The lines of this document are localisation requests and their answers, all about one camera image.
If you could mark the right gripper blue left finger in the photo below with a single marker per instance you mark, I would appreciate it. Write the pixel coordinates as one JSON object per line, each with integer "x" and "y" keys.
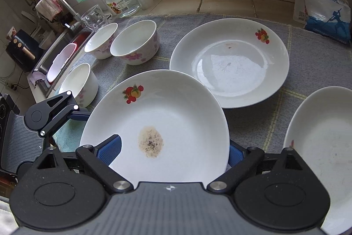
{"x": 109, "y": 149}

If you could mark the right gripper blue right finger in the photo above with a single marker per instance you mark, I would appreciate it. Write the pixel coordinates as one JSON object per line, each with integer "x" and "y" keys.
{"x": 236, "y": 154}

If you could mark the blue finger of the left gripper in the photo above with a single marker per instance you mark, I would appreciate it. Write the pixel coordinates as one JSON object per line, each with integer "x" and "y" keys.
{"x": 79, "y": 115}

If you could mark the white bowl pink flowers front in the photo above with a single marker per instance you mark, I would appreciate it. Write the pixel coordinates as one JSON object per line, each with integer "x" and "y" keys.
{"x": 82, "y": 83}

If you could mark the white bowl pink flowers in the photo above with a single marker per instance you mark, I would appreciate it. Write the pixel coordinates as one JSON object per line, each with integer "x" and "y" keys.
{"x": 82, "y": 83}
{"x": 137, "y": 43}
{"x": 99, "y": 44}

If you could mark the white plate with brown stain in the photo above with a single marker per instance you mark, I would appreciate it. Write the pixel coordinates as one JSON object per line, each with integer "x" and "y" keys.
{"x": 172, "y": 129}

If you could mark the white plate fruit print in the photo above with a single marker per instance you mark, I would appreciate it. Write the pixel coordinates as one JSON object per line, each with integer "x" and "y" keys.
{"x": 320, "y": 131}
{"x": 242, "y": 62}

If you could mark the teal cloth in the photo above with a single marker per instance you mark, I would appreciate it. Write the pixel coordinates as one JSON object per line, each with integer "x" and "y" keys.
{"x": 68, "y": 137}

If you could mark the steel sink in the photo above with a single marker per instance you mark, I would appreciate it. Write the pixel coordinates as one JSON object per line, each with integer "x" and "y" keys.
{"x": 67, "y": 43}

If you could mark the red white basin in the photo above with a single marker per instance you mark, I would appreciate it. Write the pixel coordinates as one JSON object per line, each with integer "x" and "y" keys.
{"x": 65, "y": 54}

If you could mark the black air fryer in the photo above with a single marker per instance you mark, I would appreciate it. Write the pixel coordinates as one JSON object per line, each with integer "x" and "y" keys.
{"x": 24, "y": 51}

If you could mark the metal faucet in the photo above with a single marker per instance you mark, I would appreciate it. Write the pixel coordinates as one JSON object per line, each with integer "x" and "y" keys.
{"x": 68, "y": 19}

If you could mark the clear drinking glass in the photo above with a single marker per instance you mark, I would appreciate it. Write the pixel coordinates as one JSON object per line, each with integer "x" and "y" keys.
{"x": 94, "y": 18}

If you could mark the pink white dish rag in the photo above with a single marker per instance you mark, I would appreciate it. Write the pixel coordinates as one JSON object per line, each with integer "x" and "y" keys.
{"x": 49, "y": 9}

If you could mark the grey checked cloth mat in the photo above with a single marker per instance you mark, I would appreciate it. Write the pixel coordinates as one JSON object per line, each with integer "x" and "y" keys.
{"x": 315, "y": 62}

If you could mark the blue white salt bag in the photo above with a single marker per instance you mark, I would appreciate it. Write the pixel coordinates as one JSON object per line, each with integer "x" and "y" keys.
{"x": 331, "y": 18}

